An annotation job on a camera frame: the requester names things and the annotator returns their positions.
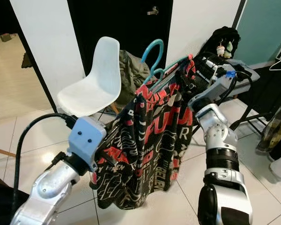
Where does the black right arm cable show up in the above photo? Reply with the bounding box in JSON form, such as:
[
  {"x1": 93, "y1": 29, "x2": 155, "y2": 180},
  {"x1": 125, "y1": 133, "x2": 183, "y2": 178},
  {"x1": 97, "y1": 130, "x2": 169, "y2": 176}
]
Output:
[{"x1": 229, "y1": 70, "x2": 253, "y2": 129}]

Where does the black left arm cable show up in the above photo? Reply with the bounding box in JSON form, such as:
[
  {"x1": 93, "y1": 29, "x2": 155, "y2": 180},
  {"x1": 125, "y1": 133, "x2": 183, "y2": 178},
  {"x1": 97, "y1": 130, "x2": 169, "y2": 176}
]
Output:
[{"x1": 13, "y1": 112, "x2": 79, "y2": 222}]

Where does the dark small floor mat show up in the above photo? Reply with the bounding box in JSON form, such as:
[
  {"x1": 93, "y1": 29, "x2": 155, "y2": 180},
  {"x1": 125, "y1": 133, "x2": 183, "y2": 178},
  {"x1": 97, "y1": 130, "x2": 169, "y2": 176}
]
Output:
[{"x1": 21, "y1": 52, "x2": 34, "y2": 69}]

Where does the small plush toy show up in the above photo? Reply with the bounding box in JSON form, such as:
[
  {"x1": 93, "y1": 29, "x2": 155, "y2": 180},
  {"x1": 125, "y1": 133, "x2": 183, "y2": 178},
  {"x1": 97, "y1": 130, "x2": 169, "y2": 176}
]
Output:
[{"x1": 216, "y1": 41, "x2": 235, "y2": 57}]

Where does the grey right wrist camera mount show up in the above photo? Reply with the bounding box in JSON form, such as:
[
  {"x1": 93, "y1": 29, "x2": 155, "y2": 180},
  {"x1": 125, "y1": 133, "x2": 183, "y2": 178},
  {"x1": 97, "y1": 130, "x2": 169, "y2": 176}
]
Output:
[{"x1": 190, "y1": 70, "x2": 238, "y2": 106}]

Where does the black backpack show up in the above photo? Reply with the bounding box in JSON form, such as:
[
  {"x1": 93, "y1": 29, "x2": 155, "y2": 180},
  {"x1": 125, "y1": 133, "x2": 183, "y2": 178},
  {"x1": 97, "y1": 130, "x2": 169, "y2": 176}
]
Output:
[{"x1": 206, "y1": 27, "x2": 241, "y2": 59}]

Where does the silver door handle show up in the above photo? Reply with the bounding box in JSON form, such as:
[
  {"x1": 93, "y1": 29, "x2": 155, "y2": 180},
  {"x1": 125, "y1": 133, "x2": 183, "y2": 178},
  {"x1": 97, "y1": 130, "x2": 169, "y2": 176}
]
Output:
[{"x1": 147, "y1": 6, "x2": 160, "y2": 16}]

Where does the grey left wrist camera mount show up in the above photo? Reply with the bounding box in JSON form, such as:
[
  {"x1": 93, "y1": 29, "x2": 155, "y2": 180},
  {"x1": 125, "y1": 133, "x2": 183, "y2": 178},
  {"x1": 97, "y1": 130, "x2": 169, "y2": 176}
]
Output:
[{"x1": 68, "y1": 116, "x2": 107, "y2": 173}]

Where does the black glossy helmet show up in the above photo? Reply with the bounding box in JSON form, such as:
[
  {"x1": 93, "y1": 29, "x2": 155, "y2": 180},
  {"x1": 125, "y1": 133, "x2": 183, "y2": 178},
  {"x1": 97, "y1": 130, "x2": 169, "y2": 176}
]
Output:
[{"x1": 199, "y1": 55, "x2": 230, "y2": 80}]

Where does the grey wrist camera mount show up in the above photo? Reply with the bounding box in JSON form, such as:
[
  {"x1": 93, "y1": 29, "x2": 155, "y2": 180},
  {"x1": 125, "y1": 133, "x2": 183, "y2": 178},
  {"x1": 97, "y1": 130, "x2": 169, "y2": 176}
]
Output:
[
  {"x1": 190, "y1": 70, "x2": 238, "y2": 106},
  {"x1": 68, "y1": 116, "x2": 107, "y2": 173}
]

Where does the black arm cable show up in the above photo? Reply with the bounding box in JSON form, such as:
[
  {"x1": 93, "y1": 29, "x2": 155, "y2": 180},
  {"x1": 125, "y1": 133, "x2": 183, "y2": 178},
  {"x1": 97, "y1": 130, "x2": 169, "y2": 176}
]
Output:
[
  {"x1": 13, "y1": 112, "x2": 79, "y2": 222},
  {"x1": 229, "y1": 70, "x2": 253, "y2": 129}
]

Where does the olive green beanbag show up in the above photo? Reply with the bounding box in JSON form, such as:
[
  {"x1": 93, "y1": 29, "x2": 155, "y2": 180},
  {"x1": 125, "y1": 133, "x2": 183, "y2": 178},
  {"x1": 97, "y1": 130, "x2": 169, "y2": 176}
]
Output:
[{"x1": 118, "y1": 49, "x2": 151, "y2": 100}]

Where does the teal green plastic hanger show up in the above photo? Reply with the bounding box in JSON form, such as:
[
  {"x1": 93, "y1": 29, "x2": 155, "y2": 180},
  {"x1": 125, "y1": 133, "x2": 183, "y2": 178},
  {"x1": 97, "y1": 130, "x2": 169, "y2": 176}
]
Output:
[{"x1": 140, "y1": 39, "x2": 191, "y2": 90}]

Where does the red black printed garment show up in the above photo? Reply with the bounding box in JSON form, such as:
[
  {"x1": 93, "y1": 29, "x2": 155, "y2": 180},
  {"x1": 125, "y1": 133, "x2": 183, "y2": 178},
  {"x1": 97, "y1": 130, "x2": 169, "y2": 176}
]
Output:
[{"x1": 90, "y1": 56, "x2": 196, "y2": 210}]

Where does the grey padded seat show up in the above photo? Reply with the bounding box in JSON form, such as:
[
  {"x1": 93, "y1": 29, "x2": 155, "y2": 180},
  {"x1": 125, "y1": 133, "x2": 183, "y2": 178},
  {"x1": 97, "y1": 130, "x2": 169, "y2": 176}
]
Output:
[{"x1": 229, "y1": 59, "x2": 261, "y2": 86}]

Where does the olive plaid garment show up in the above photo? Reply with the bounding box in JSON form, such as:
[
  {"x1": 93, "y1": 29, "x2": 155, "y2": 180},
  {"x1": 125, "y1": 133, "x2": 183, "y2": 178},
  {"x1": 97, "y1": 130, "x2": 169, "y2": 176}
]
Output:
[{"x1": 255, "y1": 94, "x2": 281, "y2": 154}]

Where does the black door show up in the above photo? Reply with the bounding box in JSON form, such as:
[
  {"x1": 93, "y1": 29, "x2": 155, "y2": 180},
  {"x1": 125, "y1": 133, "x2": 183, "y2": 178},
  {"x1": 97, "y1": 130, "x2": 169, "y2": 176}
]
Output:
[{"x1": 68, "y1": 0, "x2": 174, "y2": 93}]

